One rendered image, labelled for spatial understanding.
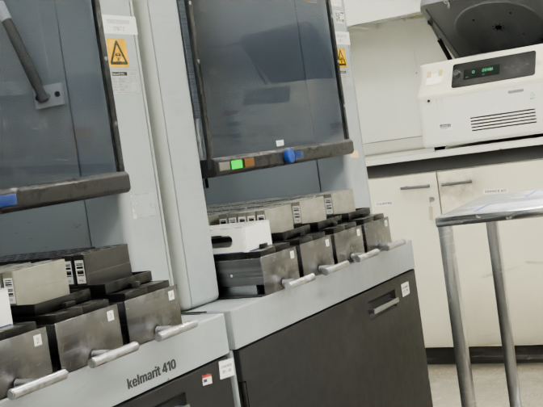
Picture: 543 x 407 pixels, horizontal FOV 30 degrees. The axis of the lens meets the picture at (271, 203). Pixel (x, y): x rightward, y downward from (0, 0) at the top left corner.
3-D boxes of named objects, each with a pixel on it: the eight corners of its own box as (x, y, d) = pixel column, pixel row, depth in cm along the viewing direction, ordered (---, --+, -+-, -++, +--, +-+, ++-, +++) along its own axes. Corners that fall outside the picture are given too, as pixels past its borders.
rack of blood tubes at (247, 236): (122, 269, 203) (117, 238, 202) (152, 261, 211) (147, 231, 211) (248, 259, 188) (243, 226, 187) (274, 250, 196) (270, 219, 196)
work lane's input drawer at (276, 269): (-6, 312, 219) (-12, 270, 218) (38, 299, 231) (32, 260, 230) (286, 295, 182) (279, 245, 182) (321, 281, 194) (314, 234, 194)
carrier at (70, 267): (114, 281, 166) (108, 245, 166) (124, 280, 165) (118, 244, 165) (65, 295, 156) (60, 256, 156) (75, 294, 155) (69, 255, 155)
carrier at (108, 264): (124, 280, 165) (119, 244, 165) (134, 279, 164) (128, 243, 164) (77, 294, 155) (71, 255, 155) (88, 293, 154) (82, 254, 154)
